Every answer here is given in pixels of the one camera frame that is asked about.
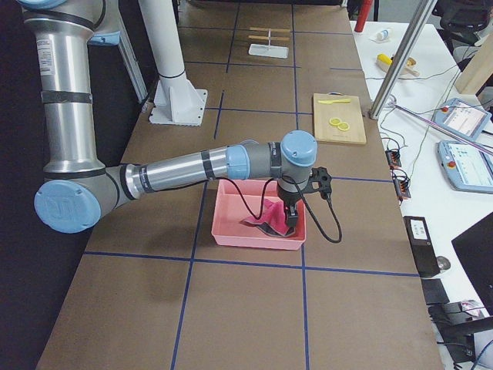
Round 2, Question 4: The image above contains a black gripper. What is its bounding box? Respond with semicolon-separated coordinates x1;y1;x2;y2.
277;180;303;228

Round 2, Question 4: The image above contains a pink and grey cloth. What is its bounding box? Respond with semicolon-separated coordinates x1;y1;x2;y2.
241;199;296;237

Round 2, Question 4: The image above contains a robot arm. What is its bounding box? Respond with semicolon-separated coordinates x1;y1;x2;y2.
21;1;317;234

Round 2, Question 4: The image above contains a pink plastic bin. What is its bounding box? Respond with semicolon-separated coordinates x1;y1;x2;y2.
211;180;307;251

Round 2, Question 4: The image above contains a front lemon slice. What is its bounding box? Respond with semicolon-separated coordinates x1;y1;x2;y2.
337;122;350;132

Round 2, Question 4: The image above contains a lemon slice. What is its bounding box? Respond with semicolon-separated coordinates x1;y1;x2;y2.
329;117;341;126
337;122;350;132

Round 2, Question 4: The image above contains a rear lemon slice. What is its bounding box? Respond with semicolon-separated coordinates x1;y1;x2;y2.
329;117;341;126

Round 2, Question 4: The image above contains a bamboo cutting board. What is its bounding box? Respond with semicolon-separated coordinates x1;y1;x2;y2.
313;93;367;145

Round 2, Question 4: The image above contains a near black power adapter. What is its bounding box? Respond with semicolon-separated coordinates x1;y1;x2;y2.
391;169;411;201

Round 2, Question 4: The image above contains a black power adapter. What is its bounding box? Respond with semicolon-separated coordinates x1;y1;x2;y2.
385;149;401;169
391;169;411;201

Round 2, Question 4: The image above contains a far black power adapter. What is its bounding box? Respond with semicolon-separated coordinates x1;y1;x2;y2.
385;149;401;169

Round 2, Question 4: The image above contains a yellow plastic knife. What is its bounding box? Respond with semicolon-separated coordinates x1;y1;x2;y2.
317;98;351;105

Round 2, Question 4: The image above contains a black device box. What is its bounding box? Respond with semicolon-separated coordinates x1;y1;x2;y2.
403;216;440;278

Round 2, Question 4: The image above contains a white mounting column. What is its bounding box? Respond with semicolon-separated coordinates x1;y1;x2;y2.
139;0;208;126

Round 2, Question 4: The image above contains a white rack tray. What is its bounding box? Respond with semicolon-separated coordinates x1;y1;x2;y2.
248;43;289;59

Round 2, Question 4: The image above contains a beige dustpan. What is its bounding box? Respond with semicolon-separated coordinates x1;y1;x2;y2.
376;54;420;79

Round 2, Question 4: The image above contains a near teach pendant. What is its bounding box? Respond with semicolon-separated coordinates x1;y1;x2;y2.
437;140;492;194

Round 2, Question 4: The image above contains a teach pendant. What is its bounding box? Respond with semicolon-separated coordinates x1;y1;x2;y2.
432;98;491;140
437;140;492;194

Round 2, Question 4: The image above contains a black monitor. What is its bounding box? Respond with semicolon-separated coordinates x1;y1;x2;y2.
452;217;492;315

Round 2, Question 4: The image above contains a wooden cloth rack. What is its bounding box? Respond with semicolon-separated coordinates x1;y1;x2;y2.
248;27;291;46

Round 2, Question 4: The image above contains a far teach pendant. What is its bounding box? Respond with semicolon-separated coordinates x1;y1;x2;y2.
432;98;491;140

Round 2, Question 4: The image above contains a white and blue tube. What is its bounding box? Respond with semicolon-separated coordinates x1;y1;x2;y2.
376;29;391;41

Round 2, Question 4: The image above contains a red cylinder bottle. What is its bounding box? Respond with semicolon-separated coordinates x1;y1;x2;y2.
354;0;374;33

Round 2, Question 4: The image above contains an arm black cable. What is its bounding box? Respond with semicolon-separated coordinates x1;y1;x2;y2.
226;175;343;244

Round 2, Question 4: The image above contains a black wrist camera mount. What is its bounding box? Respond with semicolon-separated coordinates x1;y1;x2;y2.
301;166;332;201

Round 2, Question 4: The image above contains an aluminium frame post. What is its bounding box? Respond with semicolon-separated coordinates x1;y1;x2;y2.
369;0;437;119

